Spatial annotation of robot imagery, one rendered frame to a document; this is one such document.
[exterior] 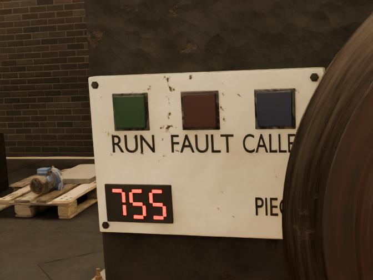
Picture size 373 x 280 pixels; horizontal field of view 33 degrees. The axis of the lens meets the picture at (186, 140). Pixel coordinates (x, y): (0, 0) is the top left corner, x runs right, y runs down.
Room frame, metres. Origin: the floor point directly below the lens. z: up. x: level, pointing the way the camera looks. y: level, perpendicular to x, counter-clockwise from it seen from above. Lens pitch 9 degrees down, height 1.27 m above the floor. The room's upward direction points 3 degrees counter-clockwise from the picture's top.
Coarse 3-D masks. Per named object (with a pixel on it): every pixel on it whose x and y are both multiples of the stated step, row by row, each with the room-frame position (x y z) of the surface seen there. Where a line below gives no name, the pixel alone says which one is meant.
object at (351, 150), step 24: (360, 120) 0.48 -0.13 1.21; (360, 144) 0.48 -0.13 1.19; (336, 168) 0.48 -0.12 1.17; (360, 168) 0.48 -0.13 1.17; (336, 192) 0.48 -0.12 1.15; (360, 192) 0.47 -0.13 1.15; (336, 216) 0.48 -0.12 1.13; (360, 216) 0.47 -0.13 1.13; (336, 240) 0.48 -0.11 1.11; (360, 240) 0.47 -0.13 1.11; (336, 264) 0.48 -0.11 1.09; (360, 264) 0.47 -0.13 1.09
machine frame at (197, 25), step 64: (128, 0) 0.71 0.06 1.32; (192, 0) 0.69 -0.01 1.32; (256, 0) 0.67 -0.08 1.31; (320, 0) 0.65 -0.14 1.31; (128, 64) 0.72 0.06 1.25; (192, 64) 0.69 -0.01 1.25; (256, 64) 0.67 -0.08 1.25; (320, 64) 0.65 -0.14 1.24; (128, 256) 0.72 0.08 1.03; (192, 256) 0.70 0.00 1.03; (256, 256) 0.67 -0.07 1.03
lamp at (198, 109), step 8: (184, 96) 0.67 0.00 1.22; (192, 96) 0.67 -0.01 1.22; (200, 96) 0.66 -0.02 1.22; (208, 96) 0.66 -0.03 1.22; (184, 104) 0.67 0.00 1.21; (192, 104) 0.67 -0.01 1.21; (200, 104) 0.67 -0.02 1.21; (208, 104) 0.66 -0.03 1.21; (184, 112) 0.67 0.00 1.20; (192, 112) 0.67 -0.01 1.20; (200, 112) 0.67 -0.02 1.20; (208, 112) 0.66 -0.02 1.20; (184, 120) 0.67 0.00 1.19; (192, 120) 0.67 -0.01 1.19; (200, 120) 0.67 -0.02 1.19; (208, 120) 0.66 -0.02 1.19
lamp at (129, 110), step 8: (120, 96) 0.69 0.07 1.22; (128, 96) 0.69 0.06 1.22; (136, 96) 0.69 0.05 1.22; (144, 96) 0.69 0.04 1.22; (120, 104) 0.69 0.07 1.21; (128, 104) 0.69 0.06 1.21; (136, 104) 0.69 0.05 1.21; (144, 104) 0.69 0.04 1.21; (120, 112) 0.69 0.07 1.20; (128, 112) 0.69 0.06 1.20; (136, 112) 0.69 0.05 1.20; (144, 112) 0.69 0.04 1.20; (120, 120) 0.69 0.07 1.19; (128, 120) 0.69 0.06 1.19; (136, 120) 0.69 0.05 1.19; (144, 120) 0.69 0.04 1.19
